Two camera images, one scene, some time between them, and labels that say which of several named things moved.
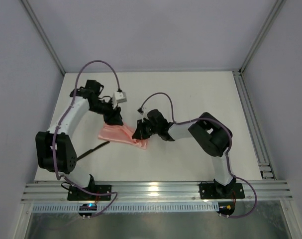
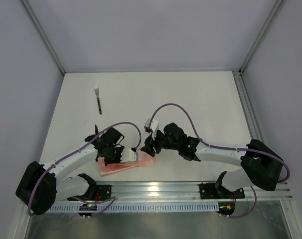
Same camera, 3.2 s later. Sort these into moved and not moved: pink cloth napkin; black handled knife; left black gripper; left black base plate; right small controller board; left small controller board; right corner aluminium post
Moved: left black gripper; black handled knife; pink cloth napkin
Not moved: right corner aluminium post; left small controller board; right small controller board; left black base plate
